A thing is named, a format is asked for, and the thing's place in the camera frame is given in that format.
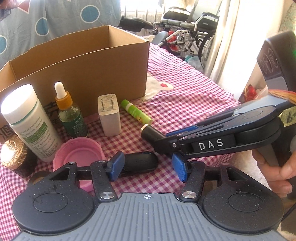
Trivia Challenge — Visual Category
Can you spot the white green-label bottle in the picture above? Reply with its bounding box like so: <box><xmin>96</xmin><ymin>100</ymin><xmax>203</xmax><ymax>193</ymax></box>
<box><xmin>1</xmin><ymin>84</ymin><xmax>62</xmax><ymax>162</ymax></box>

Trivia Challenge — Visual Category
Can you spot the white power adapter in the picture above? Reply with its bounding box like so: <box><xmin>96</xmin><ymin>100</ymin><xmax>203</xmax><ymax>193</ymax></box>
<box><xmin>97</xmin><ymin>94</ymin><xmax>121</xmax><ymax>137</ymax></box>

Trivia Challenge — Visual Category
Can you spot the black cylinder tube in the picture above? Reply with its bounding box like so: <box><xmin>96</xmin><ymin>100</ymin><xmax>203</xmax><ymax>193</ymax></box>
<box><xmin>140</xmin><ymin>124</ymin><xmax>165</xmax><ymax>145</ymax></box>

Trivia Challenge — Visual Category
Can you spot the brown cardboard box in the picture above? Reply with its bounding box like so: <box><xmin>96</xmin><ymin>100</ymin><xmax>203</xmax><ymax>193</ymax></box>
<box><xmin>1</xmin><ymin>25</ymin><xmax>149</xmax><ymax>128</ymax></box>

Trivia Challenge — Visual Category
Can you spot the grey patterned hanging blanket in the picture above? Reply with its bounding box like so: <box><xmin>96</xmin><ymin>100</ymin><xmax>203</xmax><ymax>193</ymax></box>
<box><xmin>1</xmin><ymin>1</ymin><xmax>121</xmax><ymax>67</ymax></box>

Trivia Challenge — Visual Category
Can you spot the black armrest pad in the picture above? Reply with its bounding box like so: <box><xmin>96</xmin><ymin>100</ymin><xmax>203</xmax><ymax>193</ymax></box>
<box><xmin>118</xmin><ymin>16</ymin><xmax>154</xmax><ymax>33</ymax></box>

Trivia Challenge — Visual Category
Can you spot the black oval case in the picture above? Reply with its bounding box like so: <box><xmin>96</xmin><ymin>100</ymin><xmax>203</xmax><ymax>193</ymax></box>
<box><xmin>121</xmin><ymin>152</ymin><xmax>159</xmax><ymax>175</ymax></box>

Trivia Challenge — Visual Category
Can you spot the green glass dropper bottle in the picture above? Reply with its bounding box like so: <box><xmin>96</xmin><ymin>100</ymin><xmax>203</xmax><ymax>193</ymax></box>
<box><xmin>54</xmin><ymin>81</ymin><xmax>88</xmax><ymax>138</ymax></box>

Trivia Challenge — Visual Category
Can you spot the green lip balm tube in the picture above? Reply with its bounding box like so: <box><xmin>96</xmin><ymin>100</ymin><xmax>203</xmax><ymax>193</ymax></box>
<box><xmin>120</xmin><ymin>99</ymin><xmax>152</xmax><ymax>125</ymax></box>

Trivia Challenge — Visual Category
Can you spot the wheelchair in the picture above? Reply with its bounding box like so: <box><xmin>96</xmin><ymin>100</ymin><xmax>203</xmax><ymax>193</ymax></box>
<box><xmin>152</xmin><ymin>1</ymin><xmax>219</xmax><ymax>68</ymax></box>

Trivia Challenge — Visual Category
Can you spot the person's right hand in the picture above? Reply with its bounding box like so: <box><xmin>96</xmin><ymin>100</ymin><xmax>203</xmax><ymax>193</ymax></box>
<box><xmin>252</xmin><ymin>150</ymin><xmax>295</xmax><ymax>197</ymax></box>

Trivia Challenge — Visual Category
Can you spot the pink plastic lid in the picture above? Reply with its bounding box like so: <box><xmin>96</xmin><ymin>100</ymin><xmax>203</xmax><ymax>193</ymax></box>
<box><xmin>52</xmin><ymin>136</ymin><xmax>106</xmax><ymax>193</ymax></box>

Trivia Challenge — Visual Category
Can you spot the gold-lidded dark jar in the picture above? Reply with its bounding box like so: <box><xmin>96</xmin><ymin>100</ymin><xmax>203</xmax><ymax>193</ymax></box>
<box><xmin>1</xmin><ymin>134</ymin><xmax>38</xmax><ymax>178</ymax></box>

